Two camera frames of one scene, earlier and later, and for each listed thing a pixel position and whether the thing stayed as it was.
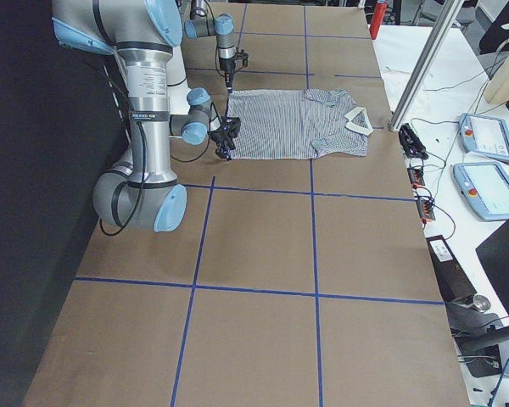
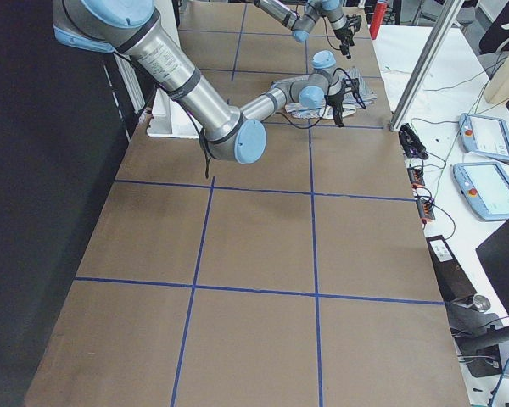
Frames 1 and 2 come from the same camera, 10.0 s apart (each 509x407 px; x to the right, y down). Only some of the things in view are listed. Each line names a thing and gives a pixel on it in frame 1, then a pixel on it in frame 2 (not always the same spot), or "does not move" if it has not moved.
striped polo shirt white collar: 298,124 to 362,91
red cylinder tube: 379,11 does not move
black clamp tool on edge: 411,143 does not move
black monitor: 504,254 does not move
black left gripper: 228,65 to 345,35
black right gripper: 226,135 to 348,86
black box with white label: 454,281 does not move
